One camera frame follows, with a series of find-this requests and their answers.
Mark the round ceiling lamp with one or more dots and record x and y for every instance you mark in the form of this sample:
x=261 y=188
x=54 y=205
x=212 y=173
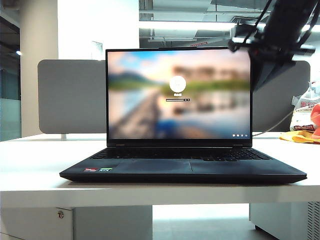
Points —
x=19 y=52

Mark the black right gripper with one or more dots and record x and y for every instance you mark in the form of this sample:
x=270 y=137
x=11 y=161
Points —
x=275 y=47

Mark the dark blue laptop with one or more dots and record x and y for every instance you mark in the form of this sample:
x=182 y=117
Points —
x=175 y=100

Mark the white printed plastic bag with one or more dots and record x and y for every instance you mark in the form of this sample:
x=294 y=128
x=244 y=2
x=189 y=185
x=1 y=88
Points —
x=303 y=112

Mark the white drawer cabinet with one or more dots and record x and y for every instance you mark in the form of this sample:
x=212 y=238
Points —
x=107 y=222

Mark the round silver drawer lock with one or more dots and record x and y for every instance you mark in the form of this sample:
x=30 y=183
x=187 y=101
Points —
x=60 y=214

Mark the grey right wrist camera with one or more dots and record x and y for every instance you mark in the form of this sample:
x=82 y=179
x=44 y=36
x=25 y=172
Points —
x=242 y=31

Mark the white divider bracket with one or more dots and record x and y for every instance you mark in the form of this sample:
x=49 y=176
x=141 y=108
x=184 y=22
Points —
x=64 y=137

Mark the yellow cloth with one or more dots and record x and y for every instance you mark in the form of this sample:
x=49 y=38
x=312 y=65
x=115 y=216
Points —
x=295 y=137

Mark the paper notice on wall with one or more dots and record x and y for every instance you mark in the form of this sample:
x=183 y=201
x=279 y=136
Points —
x=97 y=50

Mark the grey fabric desk divider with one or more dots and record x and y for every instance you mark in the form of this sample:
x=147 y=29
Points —
x=70 y=100

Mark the white vented cabinet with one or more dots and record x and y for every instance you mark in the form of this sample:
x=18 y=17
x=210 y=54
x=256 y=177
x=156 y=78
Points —
x=280 y=220

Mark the red ceiling sign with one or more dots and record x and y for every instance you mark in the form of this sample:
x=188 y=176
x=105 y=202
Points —
x=199 y=44

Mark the hanging ceiling rail fixture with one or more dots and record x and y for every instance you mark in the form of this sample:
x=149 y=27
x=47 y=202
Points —
x=172 y=39

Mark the long ceiling light strip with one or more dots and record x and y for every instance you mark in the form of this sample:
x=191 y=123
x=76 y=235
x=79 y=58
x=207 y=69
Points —
x=187 y=26

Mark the ceiling air vent grille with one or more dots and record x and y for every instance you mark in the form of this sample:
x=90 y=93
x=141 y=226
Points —
x=243 y=18

